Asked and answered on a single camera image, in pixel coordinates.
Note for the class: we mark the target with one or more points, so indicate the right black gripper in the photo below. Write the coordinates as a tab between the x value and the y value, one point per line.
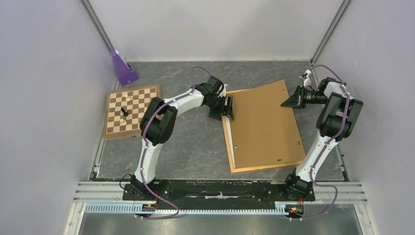
296	101

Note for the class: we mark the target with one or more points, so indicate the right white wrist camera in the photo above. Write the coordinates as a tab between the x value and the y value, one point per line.
305	78

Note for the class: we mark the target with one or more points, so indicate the window plant photo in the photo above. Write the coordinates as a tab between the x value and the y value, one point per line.
228	138

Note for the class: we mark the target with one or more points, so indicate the white chess piece lower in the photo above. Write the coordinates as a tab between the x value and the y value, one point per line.
122	122

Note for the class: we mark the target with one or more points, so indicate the brown frame backing board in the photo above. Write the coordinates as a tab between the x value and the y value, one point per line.
262	126

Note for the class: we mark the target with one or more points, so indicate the wooden picture frame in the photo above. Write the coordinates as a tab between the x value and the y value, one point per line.
253	168

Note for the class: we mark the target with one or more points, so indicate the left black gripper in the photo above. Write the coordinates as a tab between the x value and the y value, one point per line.
217	114

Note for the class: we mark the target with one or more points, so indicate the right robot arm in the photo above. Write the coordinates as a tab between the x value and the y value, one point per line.
335	123

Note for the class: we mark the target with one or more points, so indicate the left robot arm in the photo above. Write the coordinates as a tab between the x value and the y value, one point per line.
159	120

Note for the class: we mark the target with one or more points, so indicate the wooden chessboard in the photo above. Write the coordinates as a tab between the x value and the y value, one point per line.
136	107

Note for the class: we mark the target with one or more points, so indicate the purple plastic stand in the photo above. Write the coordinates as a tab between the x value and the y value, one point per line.
124	72

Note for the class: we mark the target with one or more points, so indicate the black chess piece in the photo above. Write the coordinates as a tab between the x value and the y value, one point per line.
124	112

